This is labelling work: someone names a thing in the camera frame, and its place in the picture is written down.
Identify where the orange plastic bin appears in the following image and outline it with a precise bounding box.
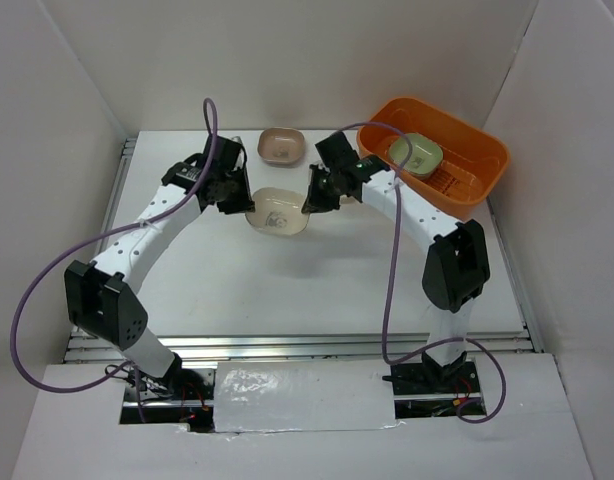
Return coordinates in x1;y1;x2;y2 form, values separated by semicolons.
356;97;510;220

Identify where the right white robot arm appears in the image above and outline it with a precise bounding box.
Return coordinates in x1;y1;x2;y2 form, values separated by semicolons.
302;132;490;392

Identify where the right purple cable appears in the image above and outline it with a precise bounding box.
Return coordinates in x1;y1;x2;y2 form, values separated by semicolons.
331;121;508;425

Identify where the brown square plate rear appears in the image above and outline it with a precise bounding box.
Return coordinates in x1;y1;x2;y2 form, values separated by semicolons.
257;127;306;167

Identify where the cream square plate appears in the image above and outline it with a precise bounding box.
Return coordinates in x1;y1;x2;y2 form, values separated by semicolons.
245;187;309;236

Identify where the purple cable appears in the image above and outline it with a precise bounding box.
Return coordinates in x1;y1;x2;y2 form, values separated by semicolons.
9;98;221;424
331;121;508;425

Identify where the green square plate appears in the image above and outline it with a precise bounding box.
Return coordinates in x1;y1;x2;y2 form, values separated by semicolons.
388;133;444;180

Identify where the white foil cover plate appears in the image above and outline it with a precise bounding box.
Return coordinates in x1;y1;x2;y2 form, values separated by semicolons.
213;360;397;434

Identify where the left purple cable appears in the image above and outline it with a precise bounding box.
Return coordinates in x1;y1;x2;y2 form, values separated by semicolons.
9;98;221;424

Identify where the aluminium rail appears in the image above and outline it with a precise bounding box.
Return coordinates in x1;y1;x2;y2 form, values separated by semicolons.
63;330;535;364

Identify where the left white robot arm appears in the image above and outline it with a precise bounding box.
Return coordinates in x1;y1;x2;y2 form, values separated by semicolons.
64;137;255;399

